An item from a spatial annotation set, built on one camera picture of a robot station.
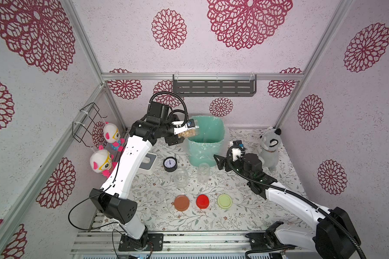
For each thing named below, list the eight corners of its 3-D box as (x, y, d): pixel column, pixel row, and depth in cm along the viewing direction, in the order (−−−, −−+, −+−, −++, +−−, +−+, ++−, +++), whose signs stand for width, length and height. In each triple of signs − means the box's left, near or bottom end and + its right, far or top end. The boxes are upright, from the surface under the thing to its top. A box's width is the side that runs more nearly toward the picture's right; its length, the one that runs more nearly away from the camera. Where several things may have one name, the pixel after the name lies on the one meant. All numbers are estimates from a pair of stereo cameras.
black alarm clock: (163, 172, 99) (162, 169, 97) (164, 159, 105) (163, 156, 103) (176, 172, 99) (176, 169, 97) (177, 159, 105) (177, 156, 103)
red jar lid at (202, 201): (195, 208, 86) (195, 207, 84) (195, 196, 90) (195, 194, 88) (208, 208, 86) (209, 207, 84) (208, 196, 90) (208, 194, 88)
